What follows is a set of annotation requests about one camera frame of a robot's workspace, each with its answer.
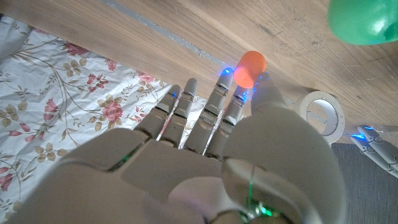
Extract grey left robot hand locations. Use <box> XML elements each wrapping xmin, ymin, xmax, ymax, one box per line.
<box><xmin>350</xmin><ymin>124</ymin><xmax>398</xmax><ymax>180</ymax></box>

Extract green ball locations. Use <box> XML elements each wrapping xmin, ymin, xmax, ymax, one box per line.
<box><xmin>327</xmin><ymin>0</ymin><xmax>398</xmax><ymax>46</ymax></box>

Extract floral backdrop cloth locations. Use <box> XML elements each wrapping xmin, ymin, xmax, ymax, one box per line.
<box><xmin>0</xmin><ymin>14</ymin><xmax>209</xmax><ymax>220</ymax></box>

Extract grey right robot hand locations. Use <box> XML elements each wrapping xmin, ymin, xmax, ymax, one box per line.
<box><xmin>6</xmin><ymin>68</ymin><xmax>348</xmax><ymax>224</ymax></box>

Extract cream masking tape roll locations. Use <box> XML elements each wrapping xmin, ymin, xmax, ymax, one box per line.
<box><xmin>294</xmin><ymin>90</ymin><xmax>346</xmax><ymax>145</ymax></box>

